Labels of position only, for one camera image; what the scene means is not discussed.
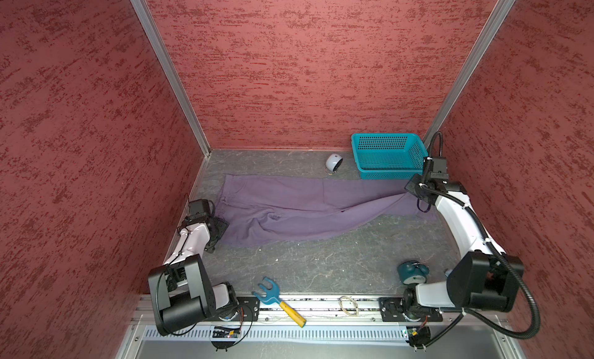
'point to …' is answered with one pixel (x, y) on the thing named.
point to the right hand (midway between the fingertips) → (413, 189)
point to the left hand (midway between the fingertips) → (221, 236)
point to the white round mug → (333, 162)
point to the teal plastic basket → (389, 155)
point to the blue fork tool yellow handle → (272, 296)
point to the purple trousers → (264, 210)
